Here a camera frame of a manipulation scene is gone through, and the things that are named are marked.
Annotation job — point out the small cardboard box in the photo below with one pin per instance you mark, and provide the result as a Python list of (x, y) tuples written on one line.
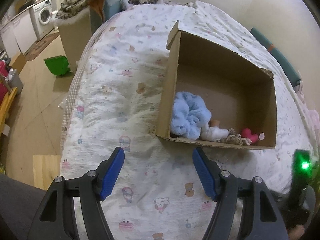
[(18, 62)]

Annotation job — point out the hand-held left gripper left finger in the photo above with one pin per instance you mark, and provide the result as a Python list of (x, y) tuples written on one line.
[(111, 175)]

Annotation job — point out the white washing machine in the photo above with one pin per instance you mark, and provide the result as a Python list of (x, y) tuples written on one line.
[(42, 17)]

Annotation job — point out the person's grey trouser leg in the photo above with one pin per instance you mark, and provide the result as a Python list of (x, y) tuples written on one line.
[(17, 205)]

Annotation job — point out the brown cardboard box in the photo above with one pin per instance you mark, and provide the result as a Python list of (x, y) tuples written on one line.
[(225, 85)]

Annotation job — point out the red suitcase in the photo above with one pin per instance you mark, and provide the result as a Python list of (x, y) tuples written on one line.
[(3, 77)]

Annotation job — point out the teal headboard cushion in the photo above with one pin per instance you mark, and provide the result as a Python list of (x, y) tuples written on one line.
[(277, 52)]

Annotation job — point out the beige storage box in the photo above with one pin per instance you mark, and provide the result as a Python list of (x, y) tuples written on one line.
[(73, 38)]

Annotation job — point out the yellow wooden rack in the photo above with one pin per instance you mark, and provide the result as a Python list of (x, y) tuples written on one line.
[(7, 105)]

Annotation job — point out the beige knitted scrunchie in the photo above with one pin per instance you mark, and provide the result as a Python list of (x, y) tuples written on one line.
[(233, 138)]

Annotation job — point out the blue fluffy scrunchie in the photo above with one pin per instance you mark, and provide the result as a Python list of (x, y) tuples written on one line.
[(187, 117)]

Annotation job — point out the teal pillow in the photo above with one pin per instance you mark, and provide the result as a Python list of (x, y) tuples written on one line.
[(105, 7)]

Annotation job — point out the pink plush heart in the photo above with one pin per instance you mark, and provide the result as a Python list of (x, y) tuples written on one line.
[(248, 135)]

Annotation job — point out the white soft cloth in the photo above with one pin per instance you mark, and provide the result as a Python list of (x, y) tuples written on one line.
[(213, 133)]

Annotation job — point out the printed white duvet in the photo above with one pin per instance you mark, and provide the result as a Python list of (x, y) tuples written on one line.
[(112, 100)]

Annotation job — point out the grey bin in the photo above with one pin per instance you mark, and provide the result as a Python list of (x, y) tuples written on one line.
[(15, 82)]

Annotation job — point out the patterned floor rug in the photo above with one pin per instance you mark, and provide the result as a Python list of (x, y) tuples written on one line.
[(41, 46)]

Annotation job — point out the clear plastic wrapper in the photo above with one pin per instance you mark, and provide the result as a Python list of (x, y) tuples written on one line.
[(63, 104)]

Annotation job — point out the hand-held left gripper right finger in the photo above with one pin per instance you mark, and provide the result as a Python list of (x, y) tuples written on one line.
[(205, 175)]

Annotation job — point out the light wooden board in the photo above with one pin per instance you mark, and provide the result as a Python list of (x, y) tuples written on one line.
[(46, 171)]

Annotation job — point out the white kitchen cabinet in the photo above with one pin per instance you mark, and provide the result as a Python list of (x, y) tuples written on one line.
[(17, 33)]

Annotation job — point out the person's right hand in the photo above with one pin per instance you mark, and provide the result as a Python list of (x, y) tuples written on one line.
[(298, 232)]

